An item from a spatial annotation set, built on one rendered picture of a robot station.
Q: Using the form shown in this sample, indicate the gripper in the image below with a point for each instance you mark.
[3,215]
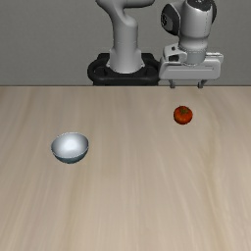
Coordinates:
[189,70]

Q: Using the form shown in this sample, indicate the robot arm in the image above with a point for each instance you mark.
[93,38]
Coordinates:
[125,42]

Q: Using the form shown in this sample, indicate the red tomato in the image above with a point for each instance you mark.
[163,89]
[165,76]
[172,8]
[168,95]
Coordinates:
[183,115]

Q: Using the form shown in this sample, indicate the grey-blue bowl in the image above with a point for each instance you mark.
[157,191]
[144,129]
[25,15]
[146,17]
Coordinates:
[69,147]

